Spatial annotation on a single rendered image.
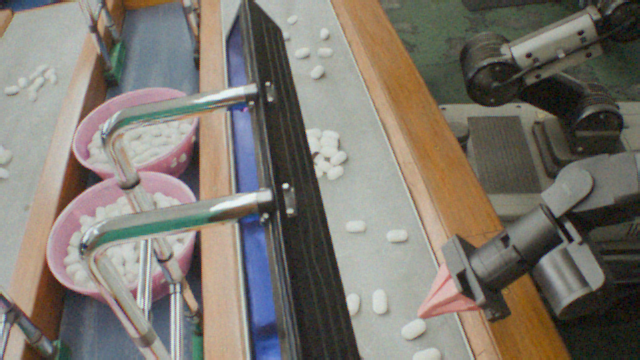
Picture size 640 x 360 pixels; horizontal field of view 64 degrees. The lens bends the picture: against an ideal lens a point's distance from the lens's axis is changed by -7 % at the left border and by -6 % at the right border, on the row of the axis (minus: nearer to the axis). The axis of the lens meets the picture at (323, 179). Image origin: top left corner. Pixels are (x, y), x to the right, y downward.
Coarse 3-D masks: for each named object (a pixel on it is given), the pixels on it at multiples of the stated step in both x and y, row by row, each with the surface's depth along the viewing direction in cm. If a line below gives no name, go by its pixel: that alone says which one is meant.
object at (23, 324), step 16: (0, 288) 67; (0, 304) 67; (16, 304) 72; (0, 320) 68; (16, 320) 70; (0, 336) 66; (32, 336) 73; (0, 352) 65; (48, 352) 77; (64, 352) 81
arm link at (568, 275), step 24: (552, 192) 57; (576, 192) 55; (576, 240) 55; (552, 264) 55; (576, 264) 54; (600, 264) 54; (552, 288) 55; (576, 288) 53; (600, 288) 52; (576, 312) 55
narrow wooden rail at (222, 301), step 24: (216, 0) 149; (216, 24) 138; (216, 48) 129; (216, 72) 121; (216, 120) 108; (216, 144) 103; (216, 168) 98; (216, 192) 94; (216, 240) 86; (216, 264) 82; (216, 288) 79; (216, 312) 76; (240, 312) 76; (216, 336) 73; (240, 336) 73
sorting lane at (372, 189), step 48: (240, 0) 153; (288, 0) 150; (288, 48) 131; (336, 48) 129; (336, 96) 115; (384, 144) 102; (336, 192) 95; (384, 192) 94; (336, 240) 87; (384, 240) 86; (240, 288) 82; (384, 288) 80; (384, 336) 74; (432, 336) 73
